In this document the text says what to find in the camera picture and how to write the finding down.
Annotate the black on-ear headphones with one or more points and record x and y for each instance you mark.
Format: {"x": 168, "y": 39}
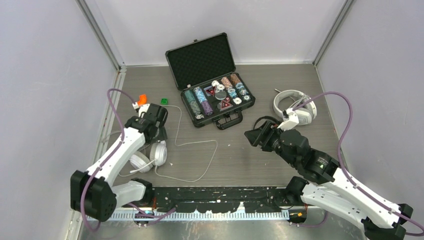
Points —
{"x": 265, "y": 120}

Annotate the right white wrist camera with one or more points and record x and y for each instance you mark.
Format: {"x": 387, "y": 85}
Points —
{"x": 291, "y": 121}

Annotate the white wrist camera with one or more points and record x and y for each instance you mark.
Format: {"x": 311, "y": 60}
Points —
{"x": 291, "y": 121}
{"x": 140, "y": 109}

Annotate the white aluminium rail strip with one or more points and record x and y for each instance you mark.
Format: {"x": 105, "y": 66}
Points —
{"x": 128, "y": 215}

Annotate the orange curved plastic piece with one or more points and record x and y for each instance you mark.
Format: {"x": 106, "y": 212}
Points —
{"x": 142, "y": 99}

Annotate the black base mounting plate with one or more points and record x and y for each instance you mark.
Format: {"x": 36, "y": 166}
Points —
{"x": 254, "y": 199}

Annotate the small white headphones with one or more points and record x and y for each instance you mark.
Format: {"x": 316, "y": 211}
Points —
{"x": 158, "y": 156}

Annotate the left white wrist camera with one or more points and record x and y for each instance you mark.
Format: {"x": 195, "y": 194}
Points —
{"x": 140, "y": 109}

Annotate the red triangle card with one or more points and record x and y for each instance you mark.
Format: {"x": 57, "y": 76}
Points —
{"x": 210, "y": 90}
{"x": 224, "y": 105}

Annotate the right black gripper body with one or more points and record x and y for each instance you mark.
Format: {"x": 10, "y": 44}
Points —
{"x": 272, "y": 142}

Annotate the large white gaming headphones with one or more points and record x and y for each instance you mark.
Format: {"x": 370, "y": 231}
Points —
{"x": 306, "y": 112}

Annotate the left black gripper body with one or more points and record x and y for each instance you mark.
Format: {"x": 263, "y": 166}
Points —
{"x": 160, "y": 135}

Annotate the green toy brick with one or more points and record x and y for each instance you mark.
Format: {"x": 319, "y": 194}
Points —
{"x": 164, "y": 101}

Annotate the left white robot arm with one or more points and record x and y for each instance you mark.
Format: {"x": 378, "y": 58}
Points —
{"x": 142, "y": 142}

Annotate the round silver dealer button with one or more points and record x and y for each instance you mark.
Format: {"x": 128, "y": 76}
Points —
{"x": 220, "y": 95}

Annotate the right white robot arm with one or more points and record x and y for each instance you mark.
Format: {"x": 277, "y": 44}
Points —
{"x": 321, "y": 182}

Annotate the black poker chip case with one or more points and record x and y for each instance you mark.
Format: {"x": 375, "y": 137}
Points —
{"x": 209, "y": 62}

